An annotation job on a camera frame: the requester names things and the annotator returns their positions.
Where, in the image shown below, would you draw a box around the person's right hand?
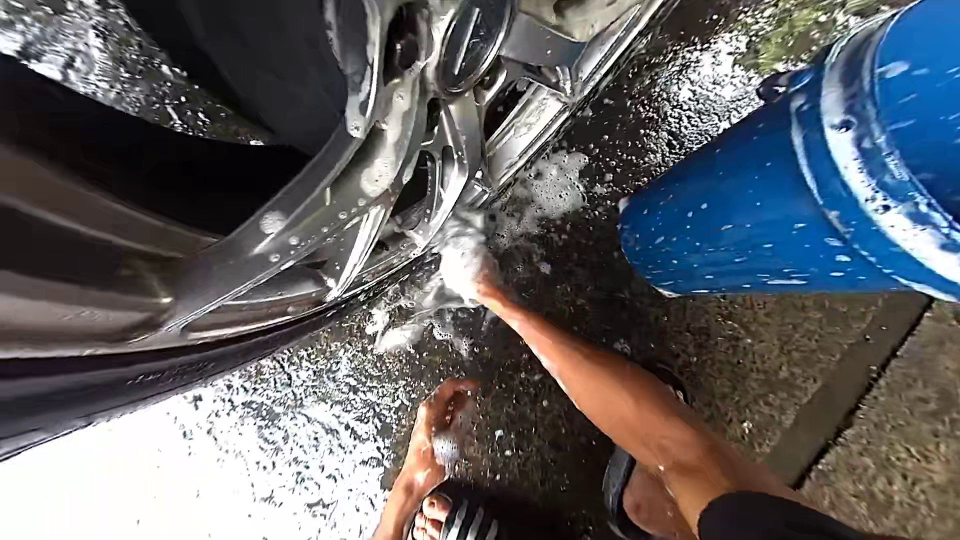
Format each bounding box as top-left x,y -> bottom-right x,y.
435,210 -> 501,307

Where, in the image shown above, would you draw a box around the person's left hand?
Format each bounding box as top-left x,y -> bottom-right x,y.
405,376 -> 481,485

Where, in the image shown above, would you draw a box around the person's right forearm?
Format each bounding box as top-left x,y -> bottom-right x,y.
477,280 -> 894,540

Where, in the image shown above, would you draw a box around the person's left forearm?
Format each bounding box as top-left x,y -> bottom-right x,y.
373,466 -> 444,540

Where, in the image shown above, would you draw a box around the silver car wheel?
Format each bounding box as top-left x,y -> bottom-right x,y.
0,0 -> 681,462

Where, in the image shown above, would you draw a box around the person's legs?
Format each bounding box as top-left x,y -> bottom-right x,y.
405,360 -> 699,540

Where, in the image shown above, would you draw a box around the blue plastic bucket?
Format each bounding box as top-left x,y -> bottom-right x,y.
619,0 -> 960,303

